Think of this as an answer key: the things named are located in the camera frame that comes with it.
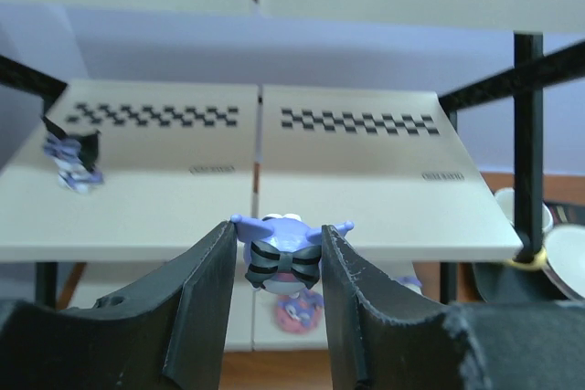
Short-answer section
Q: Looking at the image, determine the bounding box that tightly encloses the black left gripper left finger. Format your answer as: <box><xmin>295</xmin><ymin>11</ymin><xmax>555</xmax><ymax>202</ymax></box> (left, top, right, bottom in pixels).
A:
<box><xmin>1</xmin><ymin>222</ymin><xmax>237</xmax><ymax>389</ymax></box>

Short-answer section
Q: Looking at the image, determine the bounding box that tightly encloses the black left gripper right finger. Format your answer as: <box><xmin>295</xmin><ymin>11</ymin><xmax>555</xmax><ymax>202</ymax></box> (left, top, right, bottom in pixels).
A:
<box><xmin>322</xmin><ymin>226</ymin><xmax>584</xmax><ymax>390</ymax></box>

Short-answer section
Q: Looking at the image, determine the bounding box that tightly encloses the purple bunny holding cake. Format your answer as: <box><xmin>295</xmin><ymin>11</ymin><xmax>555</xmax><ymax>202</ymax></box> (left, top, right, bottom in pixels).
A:
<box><xmin>394</xmin><ymin>276</ymin><xmax>422</xmax><ymax>295</ymax></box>

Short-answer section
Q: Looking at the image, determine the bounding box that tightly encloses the black imp purple toy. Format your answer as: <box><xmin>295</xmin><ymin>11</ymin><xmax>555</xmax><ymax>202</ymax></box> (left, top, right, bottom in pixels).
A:
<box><xmin>229</xmin><ymin>212</ymin><xmax>356</xmax><ymax>295</ymax></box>

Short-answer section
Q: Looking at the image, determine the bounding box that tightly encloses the beige black three-tier shelf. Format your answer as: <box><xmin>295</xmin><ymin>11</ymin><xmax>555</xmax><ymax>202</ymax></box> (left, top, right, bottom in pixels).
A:
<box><xmin>0</xmin><ymin>0</ymin><xmax>585</xmax><ymax>353</ymax></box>

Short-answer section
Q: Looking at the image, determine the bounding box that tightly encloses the black plastic tray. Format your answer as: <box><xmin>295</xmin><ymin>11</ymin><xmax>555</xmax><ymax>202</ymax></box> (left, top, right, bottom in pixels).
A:
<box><xmin>472</xmin><ymin>263</ymin><xmax>583</xmax><ymax>303</ymax></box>

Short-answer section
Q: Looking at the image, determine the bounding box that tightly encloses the striped rim dinner plate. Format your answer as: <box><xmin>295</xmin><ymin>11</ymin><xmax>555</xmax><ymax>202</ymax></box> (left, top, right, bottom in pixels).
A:
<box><xmin>543</xmin><ymin>201</ymin><xmax>584</xmax><ymax>300</ymax></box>

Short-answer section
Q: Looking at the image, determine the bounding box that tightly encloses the yellow ceramic mug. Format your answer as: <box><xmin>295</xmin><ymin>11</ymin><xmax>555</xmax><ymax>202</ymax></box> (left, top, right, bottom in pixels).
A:
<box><xmin>493</xmin><ymin>186</ymin><xmax>555</xmax><ymax>236</ymax></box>

